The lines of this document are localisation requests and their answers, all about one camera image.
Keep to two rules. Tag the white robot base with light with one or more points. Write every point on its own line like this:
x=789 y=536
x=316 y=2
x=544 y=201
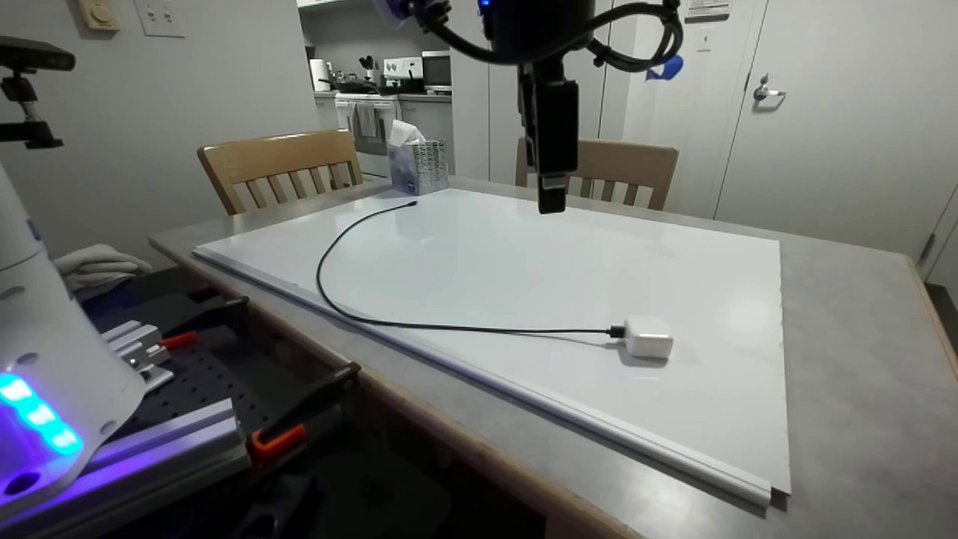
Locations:
x=62 y=388

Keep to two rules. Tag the wooden chair near tissue box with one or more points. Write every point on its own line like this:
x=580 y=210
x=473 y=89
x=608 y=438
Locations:
x=608 y=167

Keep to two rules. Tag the aluminium rail frame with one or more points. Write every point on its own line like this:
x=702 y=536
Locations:
x=183 y=435

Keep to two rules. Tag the black charger cable white plug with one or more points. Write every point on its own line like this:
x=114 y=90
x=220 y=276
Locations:
x=638 y=337

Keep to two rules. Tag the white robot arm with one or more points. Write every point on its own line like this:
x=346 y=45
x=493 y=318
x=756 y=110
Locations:
x=533 y=36

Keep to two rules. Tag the orange black clamp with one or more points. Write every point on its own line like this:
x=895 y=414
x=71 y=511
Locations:
x=289 y=430

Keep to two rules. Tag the silver door handle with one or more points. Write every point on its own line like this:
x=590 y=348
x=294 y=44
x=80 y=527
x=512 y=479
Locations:
x=768 y=96

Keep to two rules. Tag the large white board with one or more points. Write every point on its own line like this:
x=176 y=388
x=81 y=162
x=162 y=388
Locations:
x=716 y=409

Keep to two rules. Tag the black camera on stand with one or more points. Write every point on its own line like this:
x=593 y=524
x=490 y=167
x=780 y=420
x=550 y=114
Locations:
x=23 y=59

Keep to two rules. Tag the light wooden chair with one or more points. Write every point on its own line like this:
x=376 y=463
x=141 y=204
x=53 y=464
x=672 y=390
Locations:
x=328 y=161

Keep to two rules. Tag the white wall switch plate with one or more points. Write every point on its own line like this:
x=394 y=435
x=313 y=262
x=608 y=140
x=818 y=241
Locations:
x=159 y=18

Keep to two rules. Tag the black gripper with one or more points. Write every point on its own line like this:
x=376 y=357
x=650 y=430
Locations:
x=550 y=105

